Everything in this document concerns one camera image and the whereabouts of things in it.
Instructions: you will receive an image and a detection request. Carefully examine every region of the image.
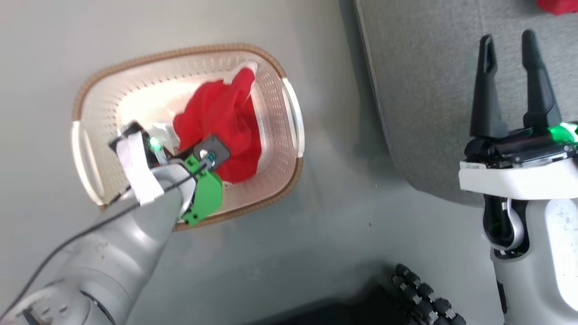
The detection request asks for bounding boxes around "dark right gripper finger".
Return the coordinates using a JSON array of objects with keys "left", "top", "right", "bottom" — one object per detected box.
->
[
  {"left": 469, "top": 34, "right": 510, "bottom": 139},
  {"left": 521, "top": 29, "right": 563, "bottom": 134}
]

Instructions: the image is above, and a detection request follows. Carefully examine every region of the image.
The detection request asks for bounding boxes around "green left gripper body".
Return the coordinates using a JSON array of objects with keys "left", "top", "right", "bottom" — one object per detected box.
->
[{"left": 108, "top": 121, "right": 224, "bottom": 227}]

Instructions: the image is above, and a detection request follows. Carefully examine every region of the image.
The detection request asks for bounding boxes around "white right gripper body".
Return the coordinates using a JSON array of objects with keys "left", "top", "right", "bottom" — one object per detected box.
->
[{"left": 458, "top": 122, "right": 578, "bottom": 202}]

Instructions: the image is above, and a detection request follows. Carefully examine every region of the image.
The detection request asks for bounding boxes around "red and white garment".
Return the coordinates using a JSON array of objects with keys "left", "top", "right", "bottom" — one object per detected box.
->
[{"left": 536, "top": 0, "right": 578, "bottom": 16}]

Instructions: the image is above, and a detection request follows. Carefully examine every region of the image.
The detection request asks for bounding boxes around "white perforated laundry basket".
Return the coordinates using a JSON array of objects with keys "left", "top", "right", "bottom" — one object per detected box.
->
[{"left": 71, "top": 43, "right": 306, "bottom": 232}]

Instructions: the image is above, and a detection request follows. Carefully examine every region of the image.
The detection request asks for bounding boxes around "grey fabric sofa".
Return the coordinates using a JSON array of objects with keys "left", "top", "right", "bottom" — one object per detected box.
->
[{"left": 354, "top": 0, "right": 578, "bottom": 209}]

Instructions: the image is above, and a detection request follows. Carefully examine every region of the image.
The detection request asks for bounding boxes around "black ribbed cable chain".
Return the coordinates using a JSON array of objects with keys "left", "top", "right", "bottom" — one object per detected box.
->
[{"left": 390, "top": 264, "right": 467, "bottom": 325}]

